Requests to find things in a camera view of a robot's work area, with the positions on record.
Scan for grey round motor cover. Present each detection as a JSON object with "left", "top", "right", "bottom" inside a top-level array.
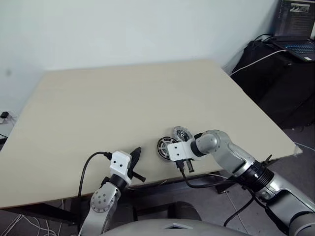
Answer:
[{"left": 172, "top": 126, "right": 191, "bottom": 142}]

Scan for black cabinet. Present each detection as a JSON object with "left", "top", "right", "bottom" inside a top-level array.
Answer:
[{"left": 231, "top": 40, "right": 315, "bottom": 130}]

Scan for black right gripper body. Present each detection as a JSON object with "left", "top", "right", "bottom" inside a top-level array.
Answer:
[{"left": 176, "top": 159, "right": 195, "bottom": 173}]

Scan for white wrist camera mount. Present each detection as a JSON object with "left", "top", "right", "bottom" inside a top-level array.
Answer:
[
  {"left": 110, "top": 151, "right": 132, "bottom": 185},
  {"left": 167, "top": 142, "right": 197, "bottom": 162}
]

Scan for black round wheel part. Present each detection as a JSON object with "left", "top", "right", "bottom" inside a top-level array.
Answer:
[{"left": 156, "top": 136, "right": 177, "bottom": 162}]

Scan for black table frame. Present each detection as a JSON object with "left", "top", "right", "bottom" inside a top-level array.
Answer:
[{"left": 0, "top": 169, "right": 237, "bottom": 226}]

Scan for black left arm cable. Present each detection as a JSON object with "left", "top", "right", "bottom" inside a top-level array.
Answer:
[{"left": 78, "top": 151, "right": 113, "bottom": 197}]

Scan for grey robot torso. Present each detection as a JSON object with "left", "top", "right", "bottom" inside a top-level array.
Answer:
[{"left": 98, "top": 218, "right": 247, "bottom": 236}]

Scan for white laptop cable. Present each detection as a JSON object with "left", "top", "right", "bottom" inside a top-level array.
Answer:
[{"left": 231, "top": 50, "right": 287, "bottom": 74}]

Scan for tangled white floor cords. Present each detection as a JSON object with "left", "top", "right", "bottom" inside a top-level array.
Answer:
[{"left": 0, "top": 213, "right": 63, "bottom": 236}]

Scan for black laptop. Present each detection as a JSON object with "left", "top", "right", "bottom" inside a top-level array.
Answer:
[{"left": 270, "top": 0, "right": 315, "bottom": 62}]

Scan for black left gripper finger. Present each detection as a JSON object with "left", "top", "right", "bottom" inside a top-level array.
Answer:
[
  {"left": 129, "top": 147, "right": 138, "bottom": 164},
  {"left": 134, "top": 147, "right": 142, "bottom": 170}
]

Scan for black rotor ring silver spokes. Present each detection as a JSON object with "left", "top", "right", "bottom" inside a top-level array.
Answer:
[{"left": 156, "top": 135, "right": 178, "bottom": 162}]

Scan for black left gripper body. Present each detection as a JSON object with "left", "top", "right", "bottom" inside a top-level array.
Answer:
[{"left": 127, "top": 159, "right": 146, "bottom": 183}]

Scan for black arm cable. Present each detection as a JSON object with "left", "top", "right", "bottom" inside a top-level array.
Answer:
[
  {"left": 78, "top": 151, "right": 113, "bottom": 197},
  {"left": 177, "top": 161, "right": 255, "bottom": 228}
]

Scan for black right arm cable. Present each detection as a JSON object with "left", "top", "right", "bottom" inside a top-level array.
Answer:
[{"left": 177, "top": 161, "right": 255, "bottom": 228}]

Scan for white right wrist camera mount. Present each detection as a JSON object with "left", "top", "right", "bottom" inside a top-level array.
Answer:
[{"left": 167, "top": 142, "right": 197, "bottom": 162}]

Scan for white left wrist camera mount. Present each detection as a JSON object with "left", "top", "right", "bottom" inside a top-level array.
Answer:
[{"left": 110, "top": 151, "right": 132, "bottom": 185}]

